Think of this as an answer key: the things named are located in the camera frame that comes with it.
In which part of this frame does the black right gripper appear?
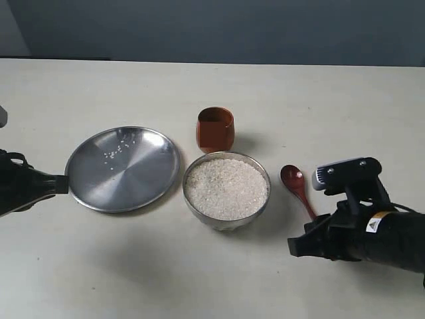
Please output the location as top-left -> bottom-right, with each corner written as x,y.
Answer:
288,177 -> 395,261

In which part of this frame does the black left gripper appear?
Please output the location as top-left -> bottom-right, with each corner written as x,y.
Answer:
1,150 -> 69,217

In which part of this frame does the dark red wooden spoon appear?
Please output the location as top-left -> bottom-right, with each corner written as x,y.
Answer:
280,165 -> 317,220

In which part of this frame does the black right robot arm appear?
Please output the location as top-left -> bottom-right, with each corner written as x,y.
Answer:
288,177 -> 424,273

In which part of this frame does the steel bowl of rice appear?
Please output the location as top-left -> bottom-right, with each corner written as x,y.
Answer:
182,152 -> 271,231

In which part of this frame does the brown wooden cup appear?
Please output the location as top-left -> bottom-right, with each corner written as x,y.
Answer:
196,107 -> 235,154

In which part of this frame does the round steel plate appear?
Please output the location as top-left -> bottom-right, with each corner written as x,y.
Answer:
65,126 -> 181,214

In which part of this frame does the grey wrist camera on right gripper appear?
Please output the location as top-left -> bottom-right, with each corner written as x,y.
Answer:
311,157 -> 382,191

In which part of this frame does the grey camera on left gripper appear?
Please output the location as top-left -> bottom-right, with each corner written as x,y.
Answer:
0,106 -> 8,128

